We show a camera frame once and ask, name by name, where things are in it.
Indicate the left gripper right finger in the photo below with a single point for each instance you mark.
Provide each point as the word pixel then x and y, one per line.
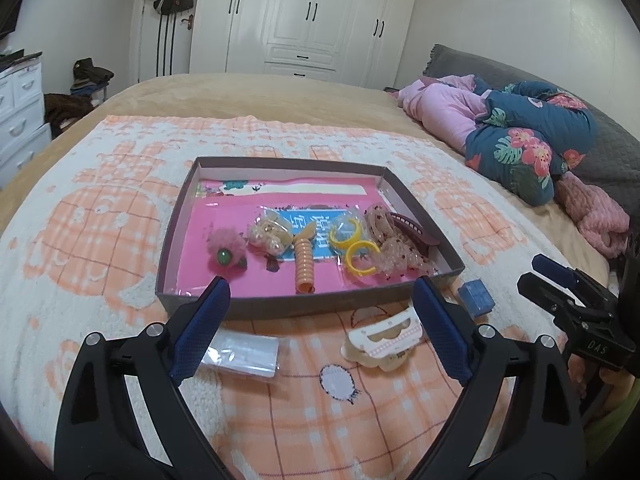
pixel 541 437

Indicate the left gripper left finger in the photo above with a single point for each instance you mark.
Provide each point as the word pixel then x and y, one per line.
pixel 98 437

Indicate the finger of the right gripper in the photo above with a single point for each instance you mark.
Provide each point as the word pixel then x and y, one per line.
pixel 560 267
pixel 566 313

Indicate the small blue box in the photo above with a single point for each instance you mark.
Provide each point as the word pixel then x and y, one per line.
pixel 476 299

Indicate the maroon hair clip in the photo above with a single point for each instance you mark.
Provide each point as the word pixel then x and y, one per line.
pixel 413 230

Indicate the dotted organza bow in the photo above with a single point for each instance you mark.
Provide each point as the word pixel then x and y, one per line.
pixel 398 256

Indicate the clear packet of earrings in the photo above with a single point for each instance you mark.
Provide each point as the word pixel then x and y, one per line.
pixel 243 354

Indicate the cream claw hair clip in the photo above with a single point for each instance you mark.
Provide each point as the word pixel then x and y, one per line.
pixel 385 344

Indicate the bagged yellow rings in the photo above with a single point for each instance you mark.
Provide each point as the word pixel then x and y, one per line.
pixel 352 244

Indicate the pink pompom hair clip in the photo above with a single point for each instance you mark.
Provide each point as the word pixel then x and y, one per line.
pixel 227 249

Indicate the person's right hand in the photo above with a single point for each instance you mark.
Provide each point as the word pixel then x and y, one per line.
pixel 600 390

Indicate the tan bedspread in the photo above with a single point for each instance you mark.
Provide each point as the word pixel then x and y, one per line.
pixel 268 98

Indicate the pink knitted cloth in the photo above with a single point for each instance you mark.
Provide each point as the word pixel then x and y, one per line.
pixel 602 222

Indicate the floral blue quilt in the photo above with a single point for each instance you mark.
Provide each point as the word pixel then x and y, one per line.
pixel 529 136

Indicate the orange white plush blanket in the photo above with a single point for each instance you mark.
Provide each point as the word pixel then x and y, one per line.
pixel 81 253

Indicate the brown cardboard tray box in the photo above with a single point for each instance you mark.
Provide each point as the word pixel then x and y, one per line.
pixel 403 201

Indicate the white drawer cabinet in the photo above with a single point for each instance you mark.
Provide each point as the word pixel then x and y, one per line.
pixel 23 131

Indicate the pile of dark clothes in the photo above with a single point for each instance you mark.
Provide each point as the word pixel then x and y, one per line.
pixel 62 109

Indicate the white wardrobe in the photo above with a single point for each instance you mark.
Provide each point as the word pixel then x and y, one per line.
pixel 356 42

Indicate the white door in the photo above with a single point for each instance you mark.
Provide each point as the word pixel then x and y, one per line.
pixel 160 44

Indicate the black wall television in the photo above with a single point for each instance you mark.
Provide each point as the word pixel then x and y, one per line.
pixel 9 12

